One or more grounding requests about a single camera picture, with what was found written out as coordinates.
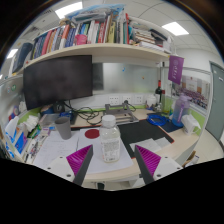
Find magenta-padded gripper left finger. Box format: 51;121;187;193
44;144;95;187

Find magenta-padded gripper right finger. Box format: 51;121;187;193
133;144;184;185

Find clear plastic water bottle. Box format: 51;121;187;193
98;114;122;164

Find small white paper sheet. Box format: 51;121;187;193
129;136;172;155

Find blank white paper sheet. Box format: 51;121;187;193
77;128;134;174

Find flat round red coaster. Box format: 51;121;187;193
84;128;101;140

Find black desk mat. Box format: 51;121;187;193
71;119;175;159

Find grey cup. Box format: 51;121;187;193
54;116;73;141

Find clear plastic box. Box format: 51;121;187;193
39;113;61;128

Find grey metal laptop stand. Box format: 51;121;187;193
103;101;140;126

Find white tissue box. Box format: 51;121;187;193
181;114;202;135

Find purple tinted drink bottle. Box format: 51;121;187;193
171;94;191;128

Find small white container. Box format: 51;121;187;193
146;95;158;109

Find white tissue pack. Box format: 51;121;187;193
24;114;40;133

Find dark wine bottle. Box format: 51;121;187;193
155;79;164;104

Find group photo poster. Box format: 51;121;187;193
171;74;211;110

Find black computer monitor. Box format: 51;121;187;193
22;54;94;114

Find grey door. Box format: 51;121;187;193
204;60;224;143

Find purple pennant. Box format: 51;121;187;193
167;54;185;85

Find coiled blue cable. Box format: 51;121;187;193
146;113;168;127

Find black cables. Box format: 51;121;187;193
64;101;104;127

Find white wall socket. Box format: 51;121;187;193
133;94;144;105
121;95;133;105
108;95;120;106

